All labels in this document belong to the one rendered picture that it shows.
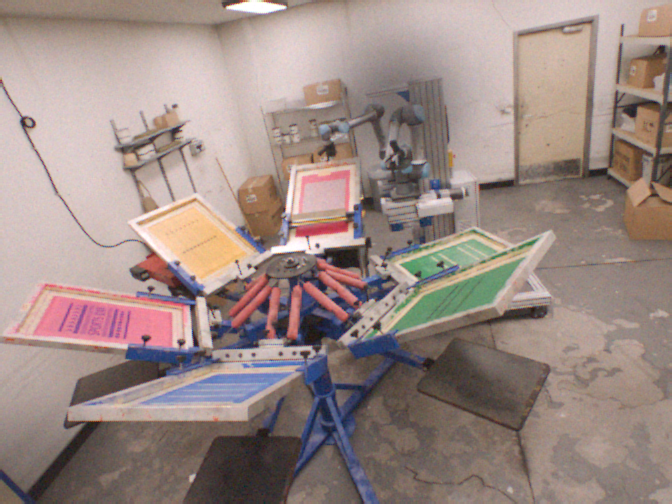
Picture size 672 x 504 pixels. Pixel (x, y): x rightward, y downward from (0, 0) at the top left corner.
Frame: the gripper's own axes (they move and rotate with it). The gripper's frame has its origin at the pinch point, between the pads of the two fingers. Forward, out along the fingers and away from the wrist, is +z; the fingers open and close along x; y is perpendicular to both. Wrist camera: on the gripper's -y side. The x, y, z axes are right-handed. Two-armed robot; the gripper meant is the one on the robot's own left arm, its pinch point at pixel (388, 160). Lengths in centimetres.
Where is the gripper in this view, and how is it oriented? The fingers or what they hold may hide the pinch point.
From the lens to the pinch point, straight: 275.6
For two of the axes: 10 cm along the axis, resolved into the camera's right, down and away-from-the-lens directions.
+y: 3.1, 8.8, 3.6
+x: -8.4, 0.8, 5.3
